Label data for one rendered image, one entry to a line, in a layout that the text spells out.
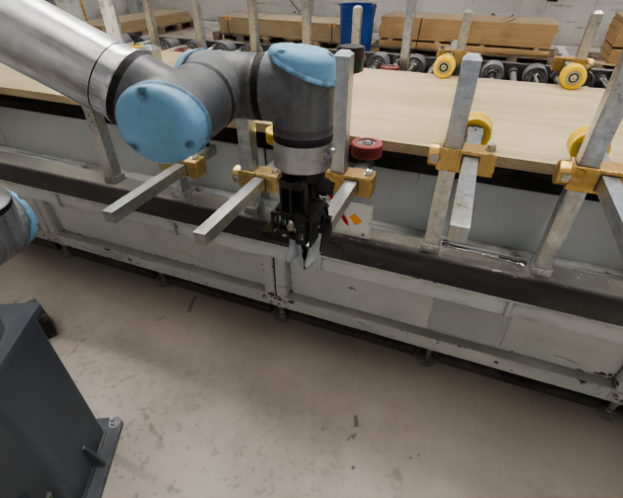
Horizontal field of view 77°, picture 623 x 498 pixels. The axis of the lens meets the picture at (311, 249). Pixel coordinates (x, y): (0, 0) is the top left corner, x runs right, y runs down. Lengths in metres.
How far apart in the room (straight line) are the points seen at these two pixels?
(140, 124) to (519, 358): 1.41
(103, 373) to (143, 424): 0.31
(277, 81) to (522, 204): 0.82
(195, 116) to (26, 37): 0.19
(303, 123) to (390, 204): 0.71
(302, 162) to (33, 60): 0.33
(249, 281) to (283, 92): 1.25
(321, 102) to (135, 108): 0.23
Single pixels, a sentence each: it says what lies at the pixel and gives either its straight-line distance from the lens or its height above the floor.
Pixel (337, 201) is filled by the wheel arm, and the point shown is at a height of 0.86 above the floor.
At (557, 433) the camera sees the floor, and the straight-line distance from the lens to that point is 1.69.
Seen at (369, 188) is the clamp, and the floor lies 0.85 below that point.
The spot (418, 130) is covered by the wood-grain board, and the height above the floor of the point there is 0.90.
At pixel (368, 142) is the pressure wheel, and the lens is 1.06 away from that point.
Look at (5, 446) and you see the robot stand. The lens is 1.25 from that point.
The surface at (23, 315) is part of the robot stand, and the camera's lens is 1.18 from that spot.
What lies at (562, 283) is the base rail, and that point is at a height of 0.70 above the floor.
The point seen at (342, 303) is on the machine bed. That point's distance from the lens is 1.58.
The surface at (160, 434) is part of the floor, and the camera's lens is 1.55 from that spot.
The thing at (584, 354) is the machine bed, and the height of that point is 0.25.
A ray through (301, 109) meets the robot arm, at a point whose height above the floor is 1.13.
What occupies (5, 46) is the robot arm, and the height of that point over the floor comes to 1.22.
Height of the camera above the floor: 1.30
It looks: 37 degrees down
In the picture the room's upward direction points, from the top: straight up
